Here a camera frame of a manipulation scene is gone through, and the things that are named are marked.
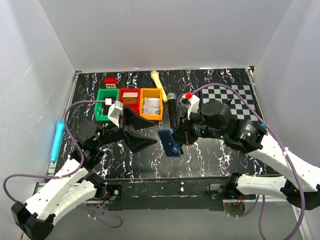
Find navy blue card holder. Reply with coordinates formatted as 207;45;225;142
157;128;184;157

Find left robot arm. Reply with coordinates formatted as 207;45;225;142
11;106;157;240

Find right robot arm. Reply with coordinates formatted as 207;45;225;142
173;100;320;211

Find white cards in yellow bin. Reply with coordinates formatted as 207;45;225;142
142;97;160;115

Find orange cards in red bin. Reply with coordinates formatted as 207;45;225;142
122;92;139;104

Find black white chessboard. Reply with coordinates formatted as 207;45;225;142
198;84;262;123

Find yellow plastic bin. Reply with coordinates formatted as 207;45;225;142
139;88;163;121

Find black object in green bin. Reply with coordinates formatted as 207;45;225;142
101;97;114;116

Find green plastic bin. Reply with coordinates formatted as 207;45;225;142
94;88;120;122

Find black microphone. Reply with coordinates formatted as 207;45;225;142
167;92;179;129

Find light blue toy microphone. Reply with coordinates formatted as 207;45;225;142
50;119;65;163

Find beige wooden microphone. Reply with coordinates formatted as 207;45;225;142
150;70;168;103

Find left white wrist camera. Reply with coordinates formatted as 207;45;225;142
107;100;123;128

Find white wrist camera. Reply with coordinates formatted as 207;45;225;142
179;92;200;118
107;100;123;128

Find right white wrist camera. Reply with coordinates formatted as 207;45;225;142
179;92;200;118

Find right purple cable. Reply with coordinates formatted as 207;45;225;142
192;83;306;240

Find purple cable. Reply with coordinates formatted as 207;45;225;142
2;99;123;229
192;83;306;240

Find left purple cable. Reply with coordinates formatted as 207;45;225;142
2;99;123;229

